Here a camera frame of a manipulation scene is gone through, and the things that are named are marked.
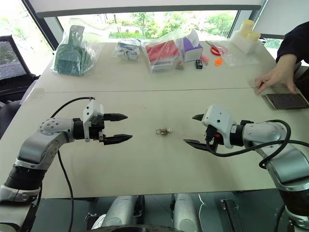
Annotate red handled scissors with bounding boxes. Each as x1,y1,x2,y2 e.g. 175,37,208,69
205,40,229,57

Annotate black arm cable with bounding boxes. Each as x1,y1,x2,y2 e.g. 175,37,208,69
205,119,309,170
51,97,96,232

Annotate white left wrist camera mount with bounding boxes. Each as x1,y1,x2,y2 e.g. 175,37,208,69
83,99,105,142

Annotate pale yellow cup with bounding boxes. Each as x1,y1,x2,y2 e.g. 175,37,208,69
248,30,261,44
239,19,255,38

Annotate red box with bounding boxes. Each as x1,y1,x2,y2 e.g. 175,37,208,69
145,41,181,66

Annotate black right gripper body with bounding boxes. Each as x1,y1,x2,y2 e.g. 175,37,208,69
205,125,224,152

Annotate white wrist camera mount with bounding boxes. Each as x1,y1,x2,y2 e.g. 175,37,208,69
83,99,105,142
201,104,239,149

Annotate flat clear plastic bag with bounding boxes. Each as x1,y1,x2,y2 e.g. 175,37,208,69
216,40,259,68

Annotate dark textured phone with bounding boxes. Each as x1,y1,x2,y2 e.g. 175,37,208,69
265,93,309,111

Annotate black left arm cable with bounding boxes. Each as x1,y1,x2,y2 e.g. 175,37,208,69
51,97,96,232

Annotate black mesh office chair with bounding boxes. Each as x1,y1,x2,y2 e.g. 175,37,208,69
0,35,41,102

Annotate clear bag around dustpans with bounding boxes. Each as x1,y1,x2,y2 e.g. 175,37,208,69
50,17,103,78

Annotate dark window frame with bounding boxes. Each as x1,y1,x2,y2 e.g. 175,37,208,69
21,0,269,53

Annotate large clear plastic bag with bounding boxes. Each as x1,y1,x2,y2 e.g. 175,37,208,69
140,29,201,75

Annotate person's bare hand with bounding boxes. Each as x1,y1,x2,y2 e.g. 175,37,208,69
254,54,298,95

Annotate bag of blue-white parts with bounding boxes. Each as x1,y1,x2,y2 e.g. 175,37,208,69
111,38,142,61

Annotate purple and white box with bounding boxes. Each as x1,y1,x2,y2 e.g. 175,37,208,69
182,36,204,63

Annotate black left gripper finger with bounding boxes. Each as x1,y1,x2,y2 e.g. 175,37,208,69
106,113,128,122
103,134,133,146

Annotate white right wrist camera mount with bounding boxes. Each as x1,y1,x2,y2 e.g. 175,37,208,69
201,104,239,149

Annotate white plastic holder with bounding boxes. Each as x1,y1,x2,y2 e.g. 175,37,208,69
230,29,261,55

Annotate black metal table bracket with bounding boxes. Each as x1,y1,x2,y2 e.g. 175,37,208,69
220,198,240,232

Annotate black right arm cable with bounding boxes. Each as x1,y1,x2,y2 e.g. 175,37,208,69
205,119,309,170

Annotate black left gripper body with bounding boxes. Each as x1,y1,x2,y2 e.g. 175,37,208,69
88,113,108,145

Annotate green plastic dustpan set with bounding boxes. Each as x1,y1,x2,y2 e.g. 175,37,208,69
53,25,94,77

